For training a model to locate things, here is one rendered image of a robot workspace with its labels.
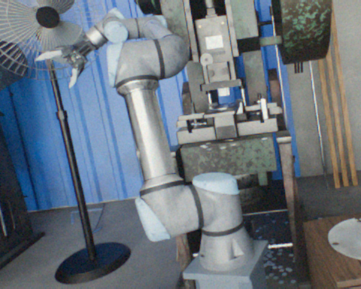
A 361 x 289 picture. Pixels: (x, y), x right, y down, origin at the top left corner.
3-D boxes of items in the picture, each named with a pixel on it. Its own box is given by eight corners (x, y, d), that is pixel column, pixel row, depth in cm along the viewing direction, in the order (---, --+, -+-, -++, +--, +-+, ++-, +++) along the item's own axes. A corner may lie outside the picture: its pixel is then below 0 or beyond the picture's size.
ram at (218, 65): (236, 80, 168) (226, 10, 163) (202, 85, 169) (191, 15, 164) (238, 77, 185) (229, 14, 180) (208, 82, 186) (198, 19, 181)
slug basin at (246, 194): (277, 208, 171) (274, 186, 170) (201, 217, 174) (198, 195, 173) (274, 183, 205) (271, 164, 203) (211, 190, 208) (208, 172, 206)
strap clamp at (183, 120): (210, 123, 181) (206, 101, 180) (175, 127, 183) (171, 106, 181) (211, 120, 187) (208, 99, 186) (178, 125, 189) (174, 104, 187)
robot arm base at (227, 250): (244, 272, 98) (238, 235, 96) (190, 269, 103) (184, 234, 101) (261, 242, 111) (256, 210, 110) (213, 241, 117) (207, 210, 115)
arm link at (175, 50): (201, 39, 107) (161, 7, 148) (162, 44, 104) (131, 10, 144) (204, 79, 113) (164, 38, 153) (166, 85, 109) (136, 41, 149)
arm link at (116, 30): (137, 20, 137) (131, 14, 146) (103, 24, 133) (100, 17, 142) (140, 43, 141) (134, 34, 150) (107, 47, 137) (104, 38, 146)
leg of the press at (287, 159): (326, 290, 160) (298, 71, 146) (298, 293, 161) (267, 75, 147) (303, 204, 250) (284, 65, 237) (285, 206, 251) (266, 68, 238)
